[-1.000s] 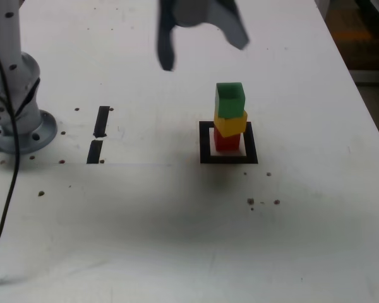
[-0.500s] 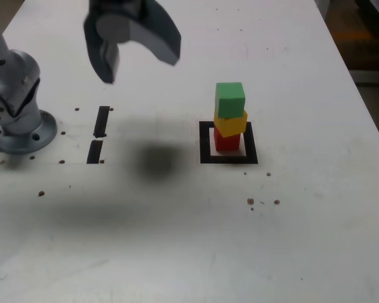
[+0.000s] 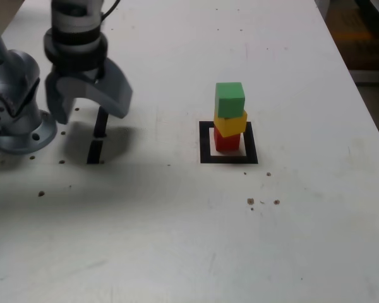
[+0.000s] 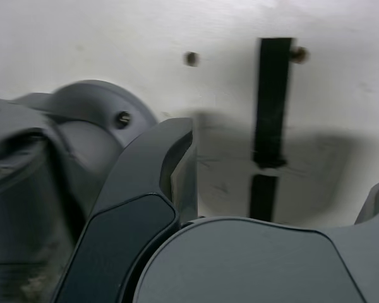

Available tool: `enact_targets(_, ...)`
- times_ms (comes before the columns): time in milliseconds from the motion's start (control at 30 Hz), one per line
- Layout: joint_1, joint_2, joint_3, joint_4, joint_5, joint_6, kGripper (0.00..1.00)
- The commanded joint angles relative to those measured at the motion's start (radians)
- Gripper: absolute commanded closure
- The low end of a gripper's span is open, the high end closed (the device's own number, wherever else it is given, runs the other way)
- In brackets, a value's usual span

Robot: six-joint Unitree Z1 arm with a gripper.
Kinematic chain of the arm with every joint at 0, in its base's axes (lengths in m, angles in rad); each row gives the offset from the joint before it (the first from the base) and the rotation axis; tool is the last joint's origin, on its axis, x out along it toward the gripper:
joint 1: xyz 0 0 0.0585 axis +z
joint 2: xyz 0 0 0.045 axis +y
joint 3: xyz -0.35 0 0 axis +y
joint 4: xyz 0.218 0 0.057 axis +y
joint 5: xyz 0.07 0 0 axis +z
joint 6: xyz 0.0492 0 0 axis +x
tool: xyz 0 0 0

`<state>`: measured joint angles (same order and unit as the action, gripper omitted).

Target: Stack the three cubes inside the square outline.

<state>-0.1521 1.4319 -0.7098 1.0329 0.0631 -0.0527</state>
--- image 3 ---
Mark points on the black tape strip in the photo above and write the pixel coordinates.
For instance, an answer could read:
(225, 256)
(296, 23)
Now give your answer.
(94, 153)

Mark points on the brown wooden furniture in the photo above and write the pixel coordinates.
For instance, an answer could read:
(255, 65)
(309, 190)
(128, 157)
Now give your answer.
(366, 38)

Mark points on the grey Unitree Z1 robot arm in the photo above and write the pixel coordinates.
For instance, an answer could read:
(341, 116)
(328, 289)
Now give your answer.
(12, 72)

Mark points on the red cube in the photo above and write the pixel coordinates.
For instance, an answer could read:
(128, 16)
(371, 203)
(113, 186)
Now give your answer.
(225, 143)

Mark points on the black tape square outline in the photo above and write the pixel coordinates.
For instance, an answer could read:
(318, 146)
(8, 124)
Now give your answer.
(205, 145)

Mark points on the yellow cube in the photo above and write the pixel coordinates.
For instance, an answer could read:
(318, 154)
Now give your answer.
(232, 126)

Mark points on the green cube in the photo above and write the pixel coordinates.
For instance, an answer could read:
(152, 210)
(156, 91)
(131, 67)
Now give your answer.
(230, 101)

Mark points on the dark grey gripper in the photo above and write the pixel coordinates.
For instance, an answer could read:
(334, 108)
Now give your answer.
(80, 76)

